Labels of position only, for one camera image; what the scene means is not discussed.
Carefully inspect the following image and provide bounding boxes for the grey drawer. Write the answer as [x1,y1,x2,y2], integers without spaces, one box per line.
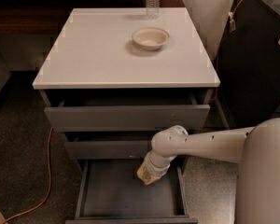
[64,132,156,160]
[45,105,210,133]
[65,160,198,224]

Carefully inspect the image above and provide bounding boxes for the yellow sponge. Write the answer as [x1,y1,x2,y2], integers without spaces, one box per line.
[137,163,150,182]

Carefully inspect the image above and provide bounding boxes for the clear plastic water bottle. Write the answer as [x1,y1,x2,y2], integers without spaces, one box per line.
[146,0,160,19]

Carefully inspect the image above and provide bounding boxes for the grey middle drawer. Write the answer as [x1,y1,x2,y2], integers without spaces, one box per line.
[64,132,156,160]

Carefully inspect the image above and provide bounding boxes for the white grey drawer cabinet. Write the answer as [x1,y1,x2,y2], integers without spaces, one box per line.
[32,7,221,185]

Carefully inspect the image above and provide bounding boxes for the grey bottom drawer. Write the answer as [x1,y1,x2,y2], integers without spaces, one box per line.
[65,160,198,224]

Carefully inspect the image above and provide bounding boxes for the orange extension cable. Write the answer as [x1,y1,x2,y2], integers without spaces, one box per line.
[1,127,54,224]

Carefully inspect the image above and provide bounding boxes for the dark wooden bench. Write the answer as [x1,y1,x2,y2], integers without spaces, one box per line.
[0,0,186,35]

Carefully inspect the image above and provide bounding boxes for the grey top drawer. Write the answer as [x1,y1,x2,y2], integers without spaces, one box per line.
[45,105,210,133]

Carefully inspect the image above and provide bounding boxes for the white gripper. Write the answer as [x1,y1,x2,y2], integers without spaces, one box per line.
[143,151,171,186]

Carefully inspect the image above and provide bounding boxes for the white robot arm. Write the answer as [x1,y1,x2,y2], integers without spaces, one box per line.
[137,118,280,224]

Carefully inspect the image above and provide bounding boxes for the dark cabinet on right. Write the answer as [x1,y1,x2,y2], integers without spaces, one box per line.
[217,0,280,128]

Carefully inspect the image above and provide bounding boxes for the white paper bowl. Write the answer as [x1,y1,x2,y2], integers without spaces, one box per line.
[132,27,170,51]

